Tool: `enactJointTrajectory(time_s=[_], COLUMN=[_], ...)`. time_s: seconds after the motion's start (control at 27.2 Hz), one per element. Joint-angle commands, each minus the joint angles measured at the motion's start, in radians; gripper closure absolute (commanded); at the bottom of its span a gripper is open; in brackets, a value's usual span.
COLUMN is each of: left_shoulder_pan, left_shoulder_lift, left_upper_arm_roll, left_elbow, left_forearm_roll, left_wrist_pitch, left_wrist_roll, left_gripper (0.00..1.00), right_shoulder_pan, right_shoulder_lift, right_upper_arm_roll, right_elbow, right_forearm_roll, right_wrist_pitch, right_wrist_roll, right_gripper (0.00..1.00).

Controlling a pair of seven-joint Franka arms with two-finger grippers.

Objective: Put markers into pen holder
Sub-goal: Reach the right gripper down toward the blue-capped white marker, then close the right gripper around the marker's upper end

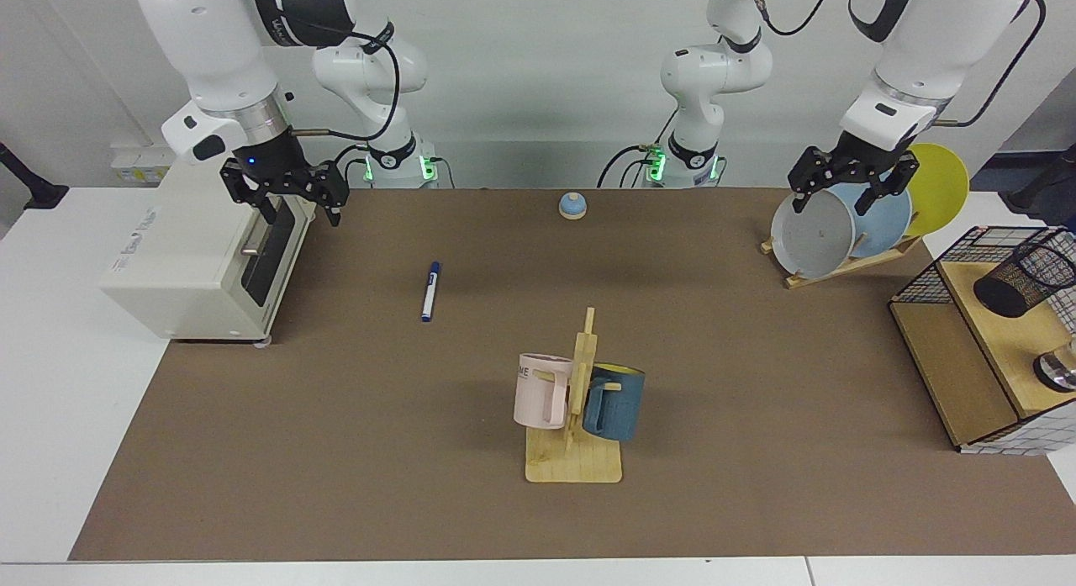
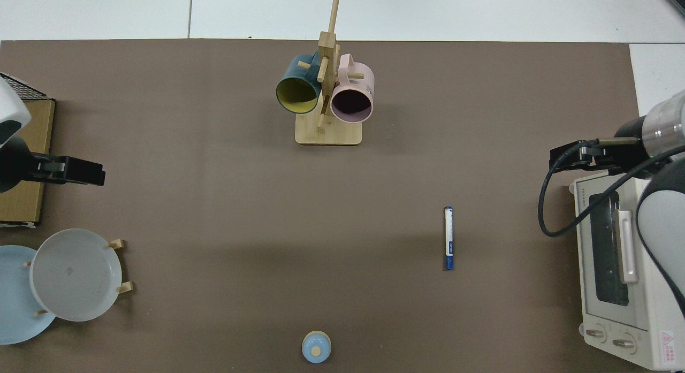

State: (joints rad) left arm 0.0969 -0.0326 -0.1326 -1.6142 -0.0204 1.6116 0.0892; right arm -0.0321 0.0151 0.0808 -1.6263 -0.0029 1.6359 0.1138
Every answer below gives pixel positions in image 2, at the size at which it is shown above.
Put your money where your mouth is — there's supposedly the blue and white marker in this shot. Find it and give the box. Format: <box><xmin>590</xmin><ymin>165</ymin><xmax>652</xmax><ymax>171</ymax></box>
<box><xmin>444</xmin><ymin>205</ymin><xmax>455</xmax><ymax>271</ymax></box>

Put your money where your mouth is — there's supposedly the grey plate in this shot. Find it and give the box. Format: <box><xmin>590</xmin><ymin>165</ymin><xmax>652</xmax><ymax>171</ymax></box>
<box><xmin>29</xmin><ymin>229</ymin><xmax>123</xmax><ymax>323</ymax></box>

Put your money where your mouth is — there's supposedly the wooden plate rack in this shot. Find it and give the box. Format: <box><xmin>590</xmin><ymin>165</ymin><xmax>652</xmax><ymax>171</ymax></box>
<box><xmin>22</xmin><ymin>238</ymin><xmax>134</xmax><ymax>316</ymax></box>

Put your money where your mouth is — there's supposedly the light blue plate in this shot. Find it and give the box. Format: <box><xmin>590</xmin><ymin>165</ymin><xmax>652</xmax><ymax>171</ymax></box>
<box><xmin>0</xmin><ymin>245</ymin><xmax>57</xmax><ymax>345</ymax></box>

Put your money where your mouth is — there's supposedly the brown table cloth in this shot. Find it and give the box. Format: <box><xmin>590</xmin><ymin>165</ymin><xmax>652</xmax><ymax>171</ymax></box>
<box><xmin>0</xmin><ymin>39</ymin><xmax>645</xmax><ymax>373</ymax></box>

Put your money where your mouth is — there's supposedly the pale toaster oven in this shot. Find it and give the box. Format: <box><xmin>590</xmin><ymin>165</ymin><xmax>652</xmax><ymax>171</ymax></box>
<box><xmin>568</xmin><ymin>165</ymin><xmax>685</xmax><ymax>371</ymax></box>

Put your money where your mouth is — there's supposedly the dark teal mug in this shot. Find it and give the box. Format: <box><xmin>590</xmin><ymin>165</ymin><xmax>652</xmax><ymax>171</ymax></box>
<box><xmin>276</xmin><ymin>53</ymin><xmax>323</xmax><ymax>115</ymax></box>

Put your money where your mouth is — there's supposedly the wooden cup stand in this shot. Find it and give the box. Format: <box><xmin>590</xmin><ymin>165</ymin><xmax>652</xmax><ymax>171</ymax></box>
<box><xmin>295</xmin><ymin>0</ymin><xmax>363</xmax><ymax>146</ymax></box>

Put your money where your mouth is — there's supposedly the pink mug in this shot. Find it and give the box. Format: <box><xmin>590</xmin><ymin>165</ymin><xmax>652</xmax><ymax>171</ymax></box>
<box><xmin>330</xmin><ymin>54</ymin><xmax>375</xmax><ymax>124</ymax></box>

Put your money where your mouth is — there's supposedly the wire basket with wooden floor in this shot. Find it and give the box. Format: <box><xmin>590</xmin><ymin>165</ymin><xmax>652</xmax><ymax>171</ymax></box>
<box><xmin>0</xmin><ymin>72</ymin><xmax>56</xmax><ymax>228</ymax></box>

